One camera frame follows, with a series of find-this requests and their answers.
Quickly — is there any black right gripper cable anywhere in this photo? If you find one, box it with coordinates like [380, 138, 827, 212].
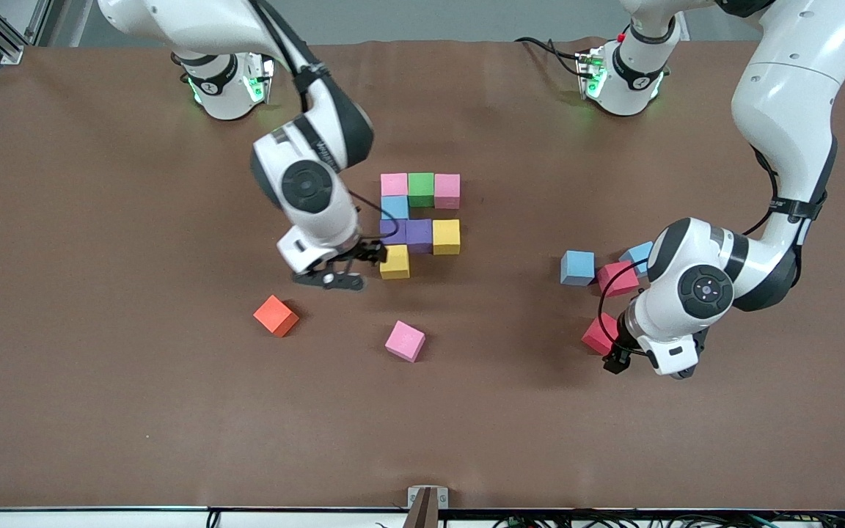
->
[246, 0, 388, 243]

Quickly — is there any red foam cube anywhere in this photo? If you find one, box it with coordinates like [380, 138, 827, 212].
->
[582, 314, 620, 356]
[596, 261, 640, 298]

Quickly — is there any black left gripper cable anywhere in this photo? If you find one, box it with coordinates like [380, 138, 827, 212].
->
[597, 143, 786, 362]

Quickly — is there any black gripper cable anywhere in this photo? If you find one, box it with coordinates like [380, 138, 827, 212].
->
[246, 0, 388, 243]
[597, 143, 786, 362]

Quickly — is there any grey metal bracket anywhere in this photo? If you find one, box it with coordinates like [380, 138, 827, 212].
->
[406, 485, 450, 528]

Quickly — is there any black left arm base cable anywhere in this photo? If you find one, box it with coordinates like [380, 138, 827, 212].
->
[514, 35, 586, 78]

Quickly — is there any orange foam cube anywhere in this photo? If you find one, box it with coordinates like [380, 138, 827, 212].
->
[252, 295, 300, 338]

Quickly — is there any green foam cube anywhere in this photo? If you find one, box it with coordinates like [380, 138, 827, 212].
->
[408, 172, 436, 209]

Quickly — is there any yellow foam cube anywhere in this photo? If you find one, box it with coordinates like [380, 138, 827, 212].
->
[433, 219, 461, 256]
[380, 244, 411, 280]

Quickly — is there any brown table cover sheet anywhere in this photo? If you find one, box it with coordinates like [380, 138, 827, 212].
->
[0, 37, 845, 512]

